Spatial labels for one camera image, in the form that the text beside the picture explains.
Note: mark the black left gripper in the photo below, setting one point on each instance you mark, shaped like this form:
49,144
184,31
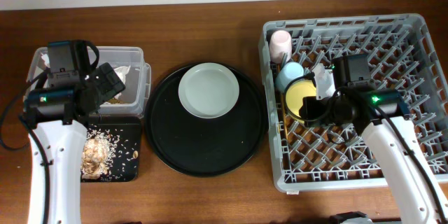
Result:
106,82

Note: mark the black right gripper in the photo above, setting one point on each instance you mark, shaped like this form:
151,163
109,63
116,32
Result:
309,115

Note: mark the white paper napkin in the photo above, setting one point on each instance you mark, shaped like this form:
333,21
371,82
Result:
121,72

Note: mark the yellow bowl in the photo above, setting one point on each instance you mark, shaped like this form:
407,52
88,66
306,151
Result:
294,96

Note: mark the light blue cup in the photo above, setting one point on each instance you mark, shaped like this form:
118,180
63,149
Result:
288,73

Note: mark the wooden chopstick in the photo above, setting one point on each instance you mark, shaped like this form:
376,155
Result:
283,116

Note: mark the pink cup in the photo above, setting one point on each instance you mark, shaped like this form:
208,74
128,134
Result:
280,46

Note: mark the grey plate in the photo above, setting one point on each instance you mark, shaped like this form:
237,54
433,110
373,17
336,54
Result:
208,90

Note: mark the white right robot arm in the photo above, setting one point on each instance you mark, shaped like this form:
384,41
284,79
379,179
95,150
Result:
382,119

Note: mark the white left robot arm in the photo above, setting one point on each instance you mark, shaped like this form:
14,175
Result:
56,119

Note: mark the clear plastic waste bin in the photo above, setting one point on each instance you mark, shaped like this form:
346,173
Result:
132,100

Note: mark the grey dishwasher rack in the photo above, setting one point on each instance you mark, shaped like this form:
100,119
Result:
401,56

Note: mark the black rectangular food tray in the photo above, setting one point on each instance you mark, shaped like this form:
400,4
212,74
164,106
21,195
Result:
129,126

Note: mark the food scraps pile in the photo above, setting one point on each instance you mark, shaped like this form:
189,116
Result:
109,157

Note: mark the round black serving tray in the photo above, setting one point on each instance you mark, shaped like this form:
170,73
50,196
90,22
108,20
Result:
204,147

